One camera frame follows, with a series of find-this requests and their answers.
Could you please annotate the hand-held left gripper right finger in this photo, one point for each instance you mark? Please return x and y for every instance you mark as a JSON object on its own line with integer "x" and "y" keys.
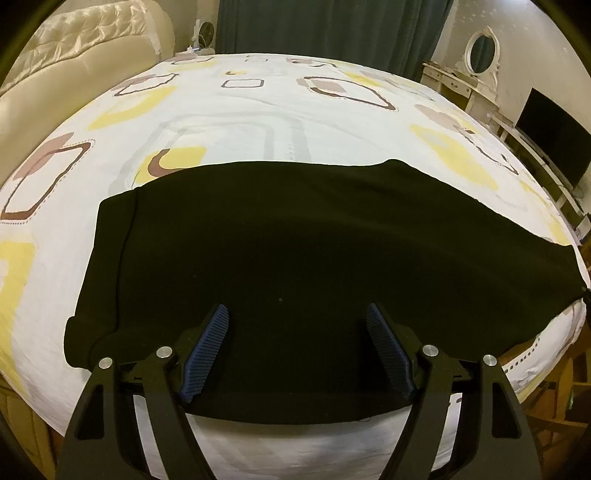
{"x": 385, "y": 350}

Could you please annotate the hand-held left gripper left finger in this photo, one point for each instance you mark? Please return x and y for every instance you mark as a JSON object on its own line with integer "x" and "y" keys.
{"x": 207, "y": 350}

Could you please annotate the black pants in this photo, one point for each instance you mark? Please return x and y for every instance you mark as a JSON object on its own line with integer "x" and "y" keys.
{"x": 300, "y": 240}

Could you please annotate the wooden chair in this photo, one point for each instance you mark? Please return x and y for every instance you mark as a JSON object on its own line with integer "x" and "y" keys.
{"x": 563, "y": 383}

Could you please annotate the patterned white bed sheet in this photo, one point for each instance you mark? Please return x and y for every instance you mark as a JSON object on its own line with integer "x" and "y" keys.
{"x": 258, "y": 120}

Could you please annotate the white television stand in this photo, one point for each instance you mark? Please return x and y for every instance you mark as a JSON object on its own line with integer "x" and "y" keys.
{"x": 508, "y": 131}

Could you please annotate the black television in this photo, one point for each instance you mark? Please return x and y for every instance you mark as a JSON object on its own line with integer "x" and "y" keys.
{"x": 554, "y": 134}

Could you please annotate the white dressing table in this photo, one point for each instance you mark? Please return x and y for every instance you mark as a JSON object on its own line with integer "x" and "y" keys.
{"x": 450, "y": 83}

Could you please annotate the oval white framed mirror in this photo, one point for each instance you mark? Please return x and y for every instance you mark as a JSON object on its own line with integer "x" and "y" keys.
{"x": 482, "y": 53}

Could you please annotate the small white desk fan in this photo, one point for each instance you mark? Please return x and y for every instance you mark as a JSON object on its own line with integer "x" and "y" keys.
{"x": 205, "y": 34}

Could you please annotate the cream tufted bed headboard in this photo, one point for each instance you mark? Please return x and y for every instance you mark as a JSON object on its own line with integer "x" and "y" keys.
{"x": 83, "y": 60}

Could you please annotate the dark green curtain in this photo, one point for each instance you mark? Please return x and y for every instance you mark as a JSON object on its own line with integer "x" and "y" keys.
{"x": 323, "y": 27}

